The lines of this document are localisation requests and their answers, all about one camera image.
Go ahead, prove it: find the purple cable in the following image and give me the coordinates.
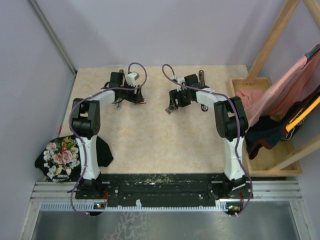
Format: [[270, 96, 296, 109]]
[[68, 62, 148, 217], [161, 64, 253, 217]]

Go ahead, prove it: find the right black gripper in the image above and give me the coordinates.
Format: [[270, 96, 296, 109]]
[[168, 88, 190, 111]]

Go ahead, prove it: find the pink cloth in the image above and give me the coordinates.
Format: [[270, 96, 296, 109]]
[[235, 44, 320, 127]]

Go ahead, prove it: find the wooden tray box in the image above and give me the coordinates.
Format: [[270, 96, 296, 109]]
[[227, 77, 302, 177]]

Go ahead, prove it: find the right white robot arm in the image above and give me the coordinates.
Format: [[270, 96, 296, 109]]
[[165, 74, 249, 198]]

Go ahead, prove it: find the black floral t-shirt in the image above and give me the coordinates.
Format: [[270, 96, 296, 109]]
[[34, 135, 114, 183]]

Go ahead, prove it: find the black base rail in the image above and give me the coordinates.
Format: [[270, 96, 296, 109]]
[[75, 173, 252, 208]]

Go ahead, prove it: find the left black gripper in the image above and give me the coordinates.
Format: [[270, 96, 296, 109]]
[[119, 80, 145, 104]]

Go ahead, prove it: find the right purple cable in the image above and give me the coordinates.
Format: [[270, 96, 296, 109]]
[[161, 64, 253, 217]]

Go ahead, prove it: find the dark navy garment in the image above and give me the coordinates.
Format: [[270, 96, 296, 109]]
[[245, 93, 320, 160]]

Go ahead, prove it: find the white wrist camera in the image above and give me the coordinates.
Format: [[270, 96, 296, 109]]
[[125, 72, 140, 88], [175, 76, 186, 92]]

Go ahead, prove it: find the grey staple box tray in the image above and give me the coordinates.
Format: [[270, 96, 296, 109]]
[[165, 108, 173, 115]]

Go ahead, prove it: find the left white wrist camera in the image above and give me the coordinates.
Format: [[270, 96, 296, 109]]
[[125, 72, 140, 88]]

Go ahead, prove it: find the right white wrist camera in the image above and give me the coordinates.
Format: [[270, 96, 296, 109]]
[[175, 76, 186, 92]]

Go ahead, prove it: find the wooden rack frame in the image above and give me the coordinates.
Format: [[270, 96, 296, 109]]
[[244, 0, 320, 170]]

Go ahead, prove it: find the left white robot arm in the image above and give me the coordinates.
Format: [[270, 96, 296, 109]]
[[68, 71, 145, 199]]

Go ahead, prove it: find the black silver stapler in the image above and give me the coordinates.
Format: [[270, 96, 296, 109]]
[[114, 69, 125, 111], [199, 69, 206, 87]]

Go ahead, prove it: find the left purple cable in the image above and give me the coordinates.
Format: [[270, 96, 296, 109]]
[[68, 62, 148, 217]]

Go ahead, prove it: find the red staple box sleeve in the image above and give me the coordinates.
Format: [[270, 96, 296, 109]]
[[135, 99, 147, 105]]

